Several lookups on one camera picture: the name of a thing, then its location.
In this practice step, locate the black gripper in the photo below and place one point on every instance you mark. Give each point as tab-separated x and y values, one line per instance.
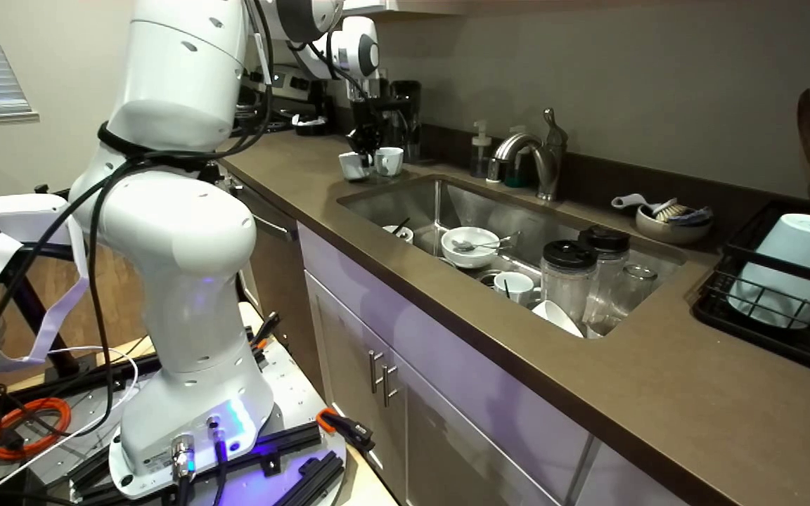
393	120

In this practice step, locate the white mug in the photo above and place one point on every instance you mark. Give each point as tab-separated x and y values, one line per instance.
389	160
354	167

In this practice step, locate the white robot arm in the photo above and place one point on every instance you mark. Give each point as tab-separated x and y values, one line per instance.
183	236

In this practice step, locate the stainless steel sink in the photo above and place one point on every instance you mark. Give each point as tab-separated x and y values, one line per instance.
435	207

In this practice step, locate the small white cup in sink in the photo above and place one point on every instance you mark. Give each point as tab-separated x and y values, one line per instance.
515	288

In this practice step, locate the white plate in sink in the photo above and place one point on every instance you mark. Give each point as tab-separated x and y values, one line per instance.
559	315

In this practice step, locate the soap dispenser bottle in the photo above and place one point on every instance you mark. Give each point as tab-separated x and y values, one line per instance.
483	146

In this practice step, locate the metal spoon in bowl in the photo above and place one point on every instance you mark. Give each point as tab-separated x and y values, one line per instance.
466	245

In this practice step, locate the white bowl with spoon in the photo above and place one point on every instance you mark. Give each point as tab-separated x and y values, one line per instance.
473	259

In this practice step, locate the chrome kitchen faucet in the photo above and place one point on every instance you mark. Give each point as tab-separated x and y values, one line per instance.
534	163

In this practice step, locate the blender jar with black lid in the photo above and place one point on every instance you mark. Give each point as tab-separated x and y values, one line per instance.
566	277

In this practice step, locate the bowl with utensils on counter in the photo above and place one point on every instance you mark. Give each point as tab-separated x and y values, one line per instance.
669	219

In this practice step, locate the clear drinking glass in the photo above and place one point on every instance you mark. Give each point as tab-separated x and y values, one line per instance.
640	283

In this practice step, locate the lower kitchen cabinets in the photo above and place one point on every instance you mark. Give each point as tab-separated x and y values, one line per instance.
452	425

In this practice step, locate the black dish drying rack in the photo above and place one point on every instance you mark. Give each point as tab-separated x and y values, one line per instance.
712	304

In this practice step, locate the light blue cup in rack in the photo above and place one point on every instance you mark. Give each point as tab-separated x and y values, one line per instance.
775	288

